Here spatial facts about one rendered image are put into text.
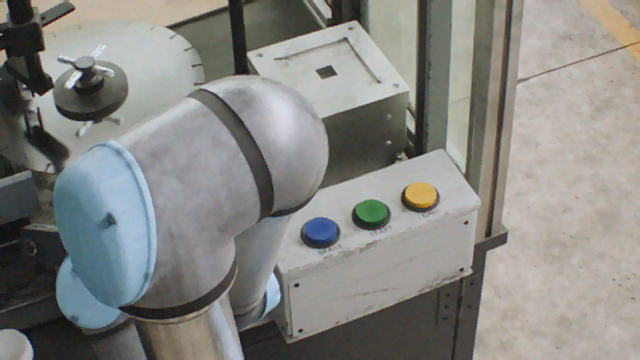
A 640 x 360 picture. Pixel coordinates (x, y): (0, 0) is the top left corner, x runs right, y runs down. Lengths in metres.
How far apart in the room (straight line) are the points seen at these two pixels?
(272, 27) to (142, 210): 1.19
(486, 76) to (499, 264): 1.21
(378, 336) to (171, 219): 0.91
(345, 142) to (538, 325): 0.98
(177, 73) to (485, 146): 0.44
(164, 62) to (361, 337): 0.50
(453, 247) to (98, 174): 0.77
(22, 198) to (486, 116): 0.60
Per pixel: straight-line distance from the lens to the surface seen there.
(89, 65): 1.55
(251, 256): 1.07
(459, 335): 1.82
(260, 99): 0.87
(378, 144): 1.66
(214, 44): 1.96
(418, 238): 1.46
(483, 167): 1.51
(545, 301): 2.52
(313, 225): 1.42
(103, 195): 0.82
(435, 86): 1.53
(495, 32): 1.36
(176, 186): 0.83
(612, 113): 2.99
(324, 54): 1.68
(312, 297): 1.45
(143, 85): 1.58
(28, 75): 1.52
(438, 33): 1.47
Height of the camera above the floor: 1.96
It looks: 46 degrees down
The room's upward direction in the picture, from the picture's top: 3 degrees counter-clockwise
